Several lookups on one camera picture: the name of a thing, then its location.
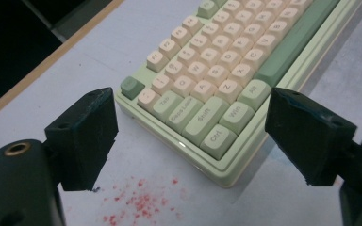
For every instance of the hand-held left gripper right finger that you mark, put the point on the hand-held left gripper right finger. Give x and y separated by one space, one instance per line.
308 138

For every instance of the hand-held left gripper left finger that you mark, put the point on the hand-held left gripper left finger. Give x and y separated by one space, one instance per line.
85 138

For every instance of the green and cream keyboard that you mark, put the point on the green and cream keyboard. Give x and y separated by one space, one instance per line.
220 78

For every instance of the wooden table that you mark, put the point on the wooden table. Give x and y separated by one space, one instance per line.
37 72

